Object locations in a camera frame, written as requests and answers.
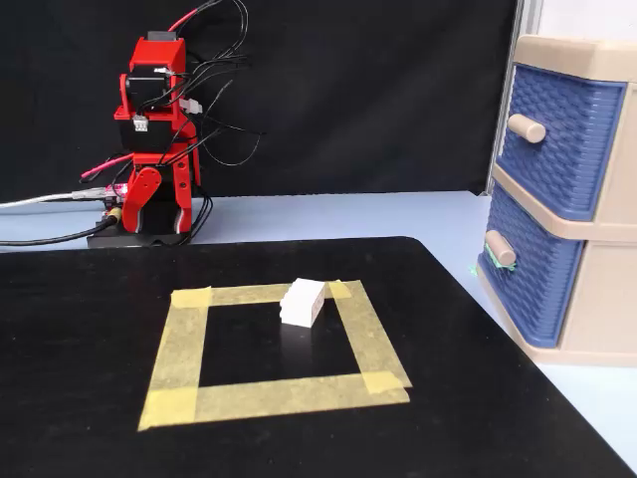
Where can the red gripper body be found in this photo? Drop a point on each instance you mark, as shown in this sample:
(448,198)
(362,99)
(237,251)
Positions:
(144,159)

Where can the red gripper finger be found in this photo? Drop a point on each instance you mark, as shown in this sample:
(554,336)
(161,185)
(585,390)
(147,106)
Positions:
(182,199)
(142,186)

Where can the white cube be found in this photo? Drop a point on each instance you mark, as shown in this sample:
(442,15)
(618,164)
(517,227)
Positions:
(301,304)

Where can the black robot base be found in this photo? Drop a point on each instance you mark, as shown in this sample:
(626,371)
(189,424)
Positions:
(124,239)

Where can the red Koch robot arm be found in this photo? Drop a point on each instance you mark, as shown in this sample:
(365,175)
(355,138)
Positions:
(155,55)

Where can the blue woven-pattern drawer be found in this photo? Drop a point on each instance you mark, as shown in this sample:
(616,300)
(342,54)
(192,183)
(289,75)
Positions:
(557,149)

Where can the beige plastic drawer cabinet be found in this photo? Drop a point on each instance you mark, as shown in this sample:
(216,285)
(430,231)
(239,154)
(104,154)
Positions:
(604,299)

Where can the small controller circuit board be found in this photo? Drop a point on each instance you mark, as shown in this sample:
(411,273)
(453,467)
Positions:
(117,190)

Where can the yellow masking tape strip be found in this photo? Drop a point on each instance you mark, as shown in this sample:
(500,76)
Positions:
(174,358)
(370,333)
(278,396)
(239,295)

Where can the black table mat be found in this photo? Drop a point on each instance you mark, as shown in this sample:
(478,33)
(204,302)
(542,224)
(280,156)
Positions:
(74,323)

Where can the black backdrop cloth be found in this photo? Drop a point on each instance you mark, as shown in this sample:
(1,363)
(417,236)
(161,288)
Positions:
(348,89)

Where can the grey metal frame post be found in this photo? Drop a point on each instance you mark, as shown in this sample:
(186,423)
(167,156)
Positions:
(528,17)

